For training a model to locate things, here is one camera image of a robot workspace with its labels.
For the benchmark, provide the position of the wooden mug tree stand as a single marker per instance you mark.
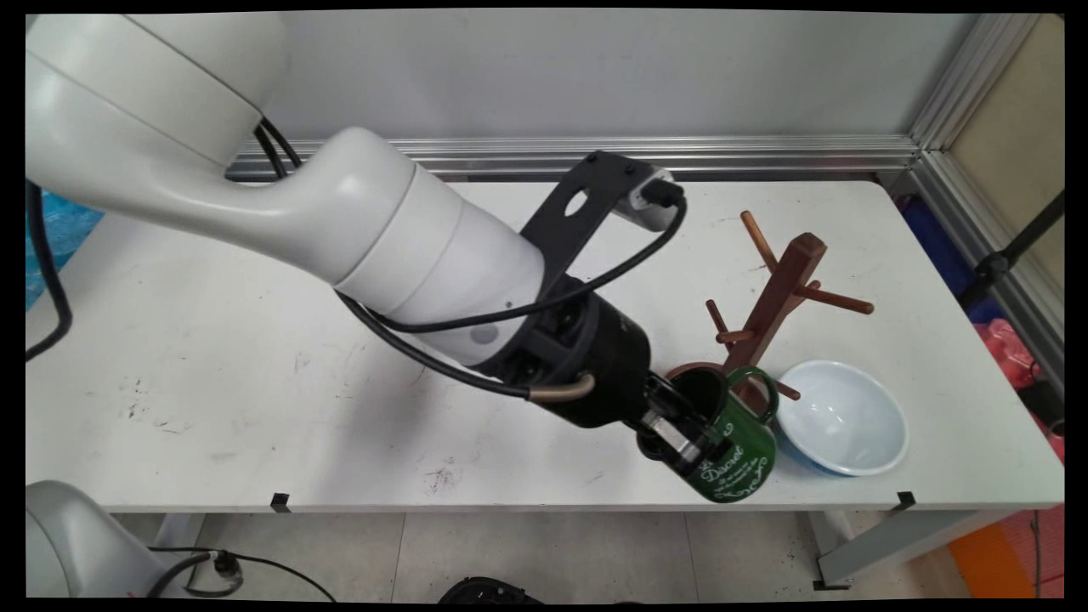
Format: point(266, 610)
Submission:
point(782, 289)

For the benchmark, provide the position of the black tape marker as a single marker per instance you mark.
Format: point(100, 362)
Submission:
point(280, 502)
point(906, 501)

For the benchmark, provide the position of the green enamel mug white print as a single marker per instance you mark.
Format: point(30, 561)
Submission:
point(739, 467)

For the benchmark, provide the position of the black tube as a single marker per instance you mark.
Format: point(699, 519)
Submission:
point(1044, 406)

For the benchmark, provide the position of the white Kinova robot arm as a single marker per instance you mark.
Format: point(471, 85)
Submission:
point(382, 221)

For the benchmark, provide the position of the light blue bowl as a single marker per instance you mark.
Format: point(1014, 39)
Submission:
point(841, 416)

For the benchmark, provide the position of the blue plastic bag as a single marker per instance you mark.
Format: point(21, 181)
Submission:
point(51, 246)

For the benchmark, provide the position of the short aluminium frame rail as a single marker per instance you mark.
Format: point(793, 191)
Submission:
point(952, 191)

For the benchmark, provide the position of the black rounded floor object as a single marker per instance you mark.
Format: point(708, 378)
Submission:
point(489, 591)

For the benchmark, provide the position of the grey table leg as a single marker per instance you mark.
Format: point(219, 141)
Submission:
point(892, 544)

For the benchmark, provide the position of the pink plastic bag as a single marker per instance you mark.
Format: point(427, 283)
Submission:
point(1003, 348)

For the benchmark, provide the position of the long aluminium frame rail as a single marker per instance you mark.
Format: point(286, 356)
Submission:
point(765, 157)

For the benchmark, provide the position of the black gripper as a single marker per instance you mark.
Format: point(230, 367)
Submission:
point(608, 365)

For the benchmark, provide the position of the black tripod pole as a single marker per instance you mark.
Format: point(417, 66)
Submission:
point(1011, 251)

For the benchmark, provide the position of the orange crate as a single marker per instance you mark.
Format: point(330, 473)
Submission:
point(986, 561)

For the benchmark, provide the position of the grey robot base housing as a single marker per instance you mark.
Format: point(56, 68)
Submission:
point(76, 544)

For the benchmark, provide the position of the blue bin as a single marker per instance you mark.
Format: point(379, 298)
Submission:
point(935, 246)

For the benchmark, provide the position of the aluminium frame post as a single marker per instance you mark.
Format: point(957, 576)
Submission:
point(960, 85)

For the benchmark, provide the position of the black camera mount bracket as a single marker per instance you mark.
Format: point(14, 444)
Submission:
point(552, 242)

